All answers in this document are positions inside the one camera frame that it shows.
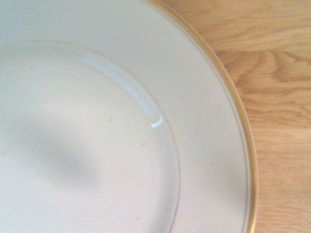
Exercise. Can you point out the white plate gold rim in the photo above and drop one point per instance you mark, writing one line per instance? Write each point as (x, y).
(97, 136)

